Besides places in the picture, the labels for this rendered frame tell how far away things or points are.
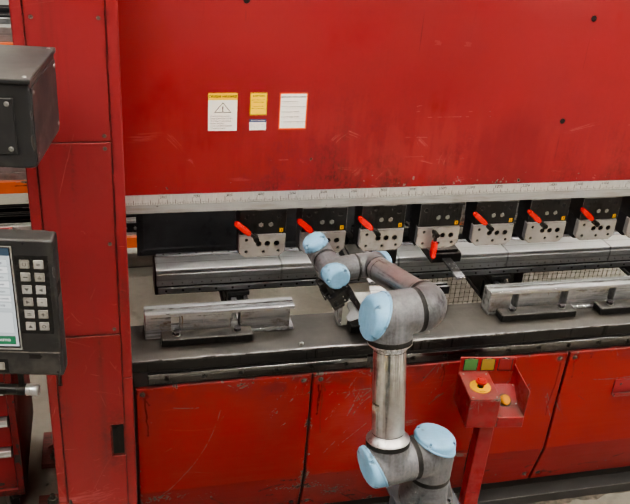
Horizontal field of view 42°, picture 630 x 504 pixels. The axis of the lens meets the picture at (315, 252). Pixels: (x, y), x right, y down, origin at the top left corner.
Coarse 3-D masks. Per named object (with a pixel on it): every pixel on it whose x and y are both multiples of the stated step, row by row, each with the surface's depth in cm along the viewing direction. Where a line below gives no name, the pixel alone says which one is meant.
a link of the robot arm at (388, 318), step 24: (408, 288) 209; (360, 312) 209; (384, 312) 201; (408, 312) 203; (384, 336) 203; (408, 336) 205; (384, 360) 207; (384, 384) 209; (384, 408) 211; (384, 432) 213; (360, 456) 219; (384, 456) 213; (408, 456) 216; (384, 480) 214; (408, 480) 218
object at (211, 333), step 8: (208, 328) 276; (216, 328) 277; (224, 328) 277; (232, 328) 277; (248, 328) 278; (168, 336) 270; (184, 336) 271; (192, 336) 271; (200, 336) 272; (208, 336) 272; (216, 336) 273; (224, 336) 273; (232, 336) 274; (240, 336) 275; (248, 336) 275; (168, 344) 269; (176, 344) 270; (184, 344) 271; (192, 344) 272; (200, 344) 272
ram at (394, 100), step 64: (128, 0) 220; (192, 0) 224; (256, 0) 228; (320, 0) 232; (384, 0) 236; (448, 0) 241; (512, 0) 245; (576, 0) 250; (128, 64) 228; (192, 64) 232; (256, 64) 237; (320, 64) 241; (384, 64) 246; (448, 64) 250; (512, 64) 255; (576, 64) 261; (128, 128) 237; (192, 128) 241; (320, 128) 251; (384, 128) 256; (448, 128) 261; (512, 128) 266; (576, 128) 272; (128, 192) 246; (192, 192) 251; (576, 192) 284
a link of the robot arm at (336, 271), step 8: (320, 256) 243; (328, 256) 242; (336, 256) 243; (344, 256) 243; (352, 256) 243; (320, 264) 242; (328, 264) 239; (336, 264) 239; (344, 264) 241; (352, 264) 241; (320, 272) 241; (328, 272) 238; (336, 272) 237; (344, 272) 238; (352, 272) 241; (328, 280) 238; (336, 280) 238; (344, 280) 239; (336, 288) 240
